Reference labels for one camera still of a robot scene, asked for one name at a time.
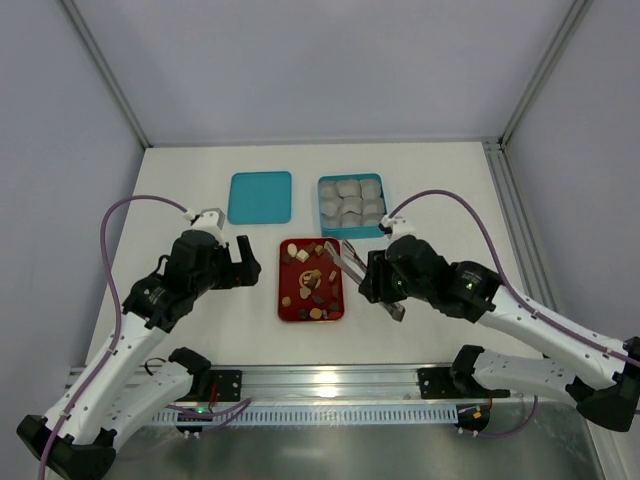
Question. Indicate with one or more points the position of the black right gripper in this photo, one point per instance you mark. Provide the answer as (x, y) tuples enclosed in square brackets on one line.
[(375, 276)]

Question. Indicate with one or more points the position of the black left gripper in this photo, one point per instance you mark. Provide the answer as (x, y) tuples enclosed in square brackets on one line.
[(238, 273)]

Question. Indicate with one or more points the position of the metal tongs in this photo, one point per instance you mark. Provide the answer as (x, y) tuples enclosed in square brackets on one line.
[(395, 310)]

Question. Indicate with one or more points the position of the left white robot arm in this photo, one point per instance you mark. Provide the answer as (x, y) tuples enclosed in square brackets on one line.
[(79, 437)]

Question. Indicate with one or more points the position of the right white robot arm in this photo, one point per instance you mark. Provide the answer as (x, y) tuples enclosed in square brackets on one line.
[(595, 374)]

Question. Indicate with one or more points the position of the white square chocolate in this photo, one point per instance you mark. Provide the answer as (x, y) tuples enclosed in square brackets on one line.
[(302, 256)]

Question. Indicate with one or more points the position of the golden scalloped round chocolate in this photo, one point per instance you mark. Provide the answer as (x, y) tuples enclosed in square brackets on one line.
[(315, 313)]

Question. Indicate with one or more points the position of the white paper cup liner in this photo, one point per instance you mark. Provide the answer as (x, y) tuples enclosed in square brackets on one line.
[(351, 204), (370, 188), (350, 220), (331, 222), (372, 219), (374, 206), (328, 190), (330, 206), (348, 188)]

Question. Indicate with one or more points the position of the red rectangular tray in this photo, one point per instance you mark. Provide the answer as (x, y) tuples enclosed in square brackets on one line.
[(295, 275)]

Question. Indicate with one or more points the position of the teal tin lid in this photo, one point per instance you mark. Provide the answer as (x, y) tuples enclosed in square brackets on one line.
[(260, 198)]

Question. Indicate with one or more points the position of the teal square tin box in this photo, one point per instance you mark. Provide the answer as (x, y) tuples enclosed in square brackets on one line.
[(360, 232)]

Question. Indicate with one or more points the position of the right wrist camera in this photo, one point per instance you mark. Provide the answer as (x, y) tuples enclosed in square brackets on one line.
[(395, 227)]

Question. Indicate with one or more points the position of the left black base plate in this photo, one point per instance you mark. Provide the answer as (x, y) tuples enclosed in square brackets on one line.
[(225, 385)]

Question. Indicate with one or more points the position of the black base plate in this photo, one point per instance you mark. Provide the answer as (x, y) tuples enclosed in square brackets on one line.
[(225, 385), (440, 383)]

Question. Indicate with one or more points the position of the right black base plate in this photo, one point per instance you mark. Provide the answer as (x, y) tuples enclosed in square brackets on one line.
[(440, 383)]

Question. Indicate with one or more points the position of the right side aluminium rail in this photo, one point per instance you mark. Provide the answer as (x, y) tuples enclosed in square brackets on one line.
[(532, 274)]

